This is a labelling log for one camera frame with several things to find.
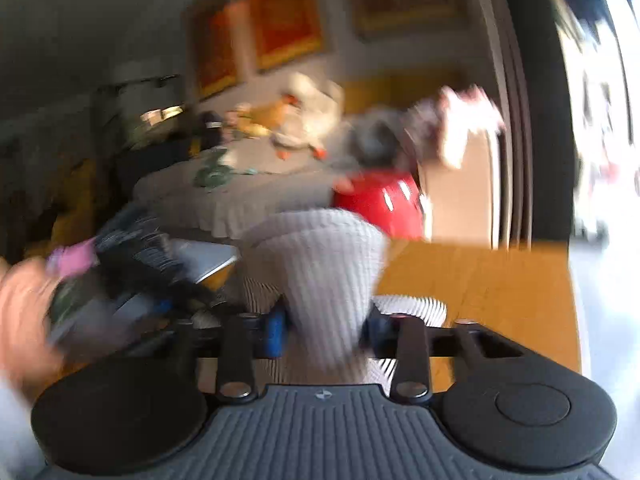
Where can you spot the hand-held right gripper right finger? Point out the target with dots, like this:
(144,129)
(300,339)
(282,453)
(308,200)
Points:
(372,335)

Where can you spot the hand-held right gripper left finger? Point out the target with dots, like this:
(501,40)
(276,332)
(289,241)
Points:
(275,332)

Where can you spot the grey striped garment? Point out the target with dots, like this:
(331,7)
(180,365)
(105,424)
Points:
(325,260)

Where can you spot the pink clothes pile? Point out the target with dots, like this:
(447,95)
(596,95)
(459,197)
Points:
(462,120)

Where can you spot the person's left hand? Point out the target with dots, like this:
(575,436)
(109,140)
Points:
(22,310)

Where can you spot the red basin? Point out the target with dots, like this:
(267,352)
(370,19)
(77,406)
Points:
(382,202)

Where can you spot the green plush toy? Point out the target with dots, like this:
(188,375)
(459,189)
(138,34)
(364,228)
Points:
(215,172)

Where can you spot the sofa with grey cover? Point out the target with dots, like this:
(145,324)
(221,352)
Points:
(250,195)

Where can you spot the cardboard box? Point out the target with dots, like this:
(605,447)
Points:
(460,195)

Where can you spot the black plush toy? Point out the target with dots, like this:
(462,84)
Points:
(212,130)

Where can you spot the small pink plush toy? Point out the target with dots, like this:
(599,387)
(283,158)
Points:
(237,120)

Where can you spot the grey cushion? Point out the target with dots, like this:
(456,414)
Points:
(377,137)

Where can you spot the small yellow plush toy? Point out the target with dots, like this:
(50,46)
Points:
(262,127)

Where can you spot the white duck plush toy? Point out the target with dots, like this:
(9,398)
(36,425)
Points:
(310,110)

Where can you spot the dark curtain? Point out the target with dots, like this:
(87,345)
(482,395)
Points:
(520,110)

